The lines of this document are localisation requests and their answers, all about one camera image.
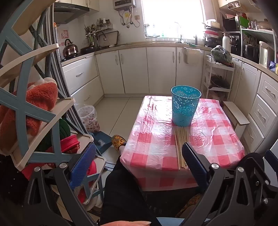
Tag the white water heater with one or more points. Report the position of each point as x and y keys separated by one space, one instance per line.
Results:
x=123 y=4

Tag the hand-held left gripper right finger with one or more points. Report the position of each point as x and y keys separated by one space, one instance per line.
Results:
x=194 y=162

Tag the blue snack packets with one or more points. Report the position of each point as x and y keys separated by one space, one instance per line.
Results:
x=274 y=66

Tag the bag of green vegetables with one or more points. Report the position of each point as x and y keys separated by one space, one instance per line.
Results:
x=221 y=55

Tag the yellow patterned slipper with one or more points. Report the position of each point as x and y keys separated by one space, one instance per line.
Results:
x=191 y=204
x=118 y=141

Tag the blue dustpan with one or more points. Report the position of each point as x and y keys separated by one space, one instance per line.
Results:
x=102 y=140

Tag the cream kitchen base cabinets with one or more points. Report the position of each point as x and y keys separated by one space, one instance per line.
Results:
x=134 y=69

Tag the white metal counter shelf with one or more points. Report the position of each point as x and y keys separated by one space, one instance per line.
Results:
x=258 y=30

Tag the white electric water boiler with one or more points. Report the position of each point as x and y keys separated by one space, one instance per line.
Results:
x=263 y=54

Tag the white door-hung bin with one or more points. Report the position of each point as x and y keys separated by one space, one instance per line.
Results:
x=191 y=53

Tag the person's black trouser leg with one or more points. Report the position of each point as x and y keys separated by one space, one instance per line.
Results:
x=126 y=195

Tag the small white wooden stool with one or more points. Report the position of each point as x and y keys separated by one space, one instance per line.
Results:
x=235 y=115

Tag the steel cooking pot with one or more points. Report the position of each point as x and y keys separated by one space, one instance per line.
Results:
x=250 y=50

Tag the range hood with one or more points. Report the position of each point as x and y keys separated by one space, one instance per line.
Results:
x=67 y=12

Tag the white thermos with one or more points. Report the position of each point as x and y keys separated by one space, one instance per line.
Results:
x=227 y=42

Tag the stacked food containers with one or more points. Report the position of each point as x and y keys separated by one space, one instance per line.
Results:
x=211 y=32

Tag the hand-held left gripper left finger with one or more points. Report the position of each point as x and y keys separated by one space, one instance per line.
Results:
x=83 y=165

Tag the bundle of wooden chopsticks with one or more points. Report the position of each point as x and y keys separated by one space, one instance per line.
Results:
x=181 y=147

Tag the pink checked plastic tablecloth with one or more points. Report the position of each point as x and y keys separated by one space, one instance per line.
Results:
x=156 y=139

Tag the green cloth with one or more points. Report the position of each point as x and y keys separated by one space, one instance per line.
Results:
x=64 y=130

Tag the white trolley rack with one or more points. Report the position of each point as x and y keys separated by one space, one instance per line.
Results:
x=217 y=91

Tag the green plastic board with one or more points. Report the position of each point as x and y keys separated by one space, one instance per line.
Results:
x=244 y=21

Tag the cream wall cabinets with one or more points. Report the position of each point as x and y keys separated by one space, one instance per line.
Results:
x=223 y=2

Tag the red patterned cloth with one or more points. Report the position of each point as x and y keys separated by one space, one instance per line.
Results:
x=83 y=194

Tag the wall utensil rack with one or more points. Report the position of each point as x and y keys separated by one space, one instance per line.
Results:
x=98 y=30

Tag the clear floral trash bin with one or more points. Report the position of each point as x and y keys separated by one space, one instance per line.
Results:
x=88 y=119

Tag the steel kettle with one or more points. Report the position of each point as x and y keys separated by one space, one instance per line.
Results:
x=67 y=49

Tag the pink wall decal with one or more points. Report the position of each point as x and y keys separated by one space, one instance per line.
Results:
x=64 y=34

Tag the orange fleece cloth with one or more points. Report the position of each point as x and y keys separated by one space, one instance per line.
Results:
x=34 y=102

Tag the kitchen window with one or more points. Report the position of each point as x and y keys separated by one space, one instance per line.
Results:
x=171 y=17

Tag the sink faucet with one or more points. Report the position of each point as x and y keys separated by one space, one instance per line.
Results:
x=180 y=32

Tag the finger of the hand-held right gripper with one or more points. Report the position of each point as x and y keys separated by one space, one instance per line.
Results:
x=272 y=156

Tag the blue and cream shelf rack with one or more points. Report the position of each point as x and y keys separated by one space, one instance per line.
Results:
x=63 y=105

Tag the black wok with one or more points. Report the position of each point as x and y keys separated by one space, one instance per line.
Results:
x=88 y=49

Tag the blue cutout plastic basket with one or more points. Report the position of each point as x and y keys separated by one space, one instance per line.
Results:
x=184 y=108

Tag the black microwave oven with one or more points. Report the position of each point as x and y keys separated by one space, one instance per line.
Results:
x=230 y=24

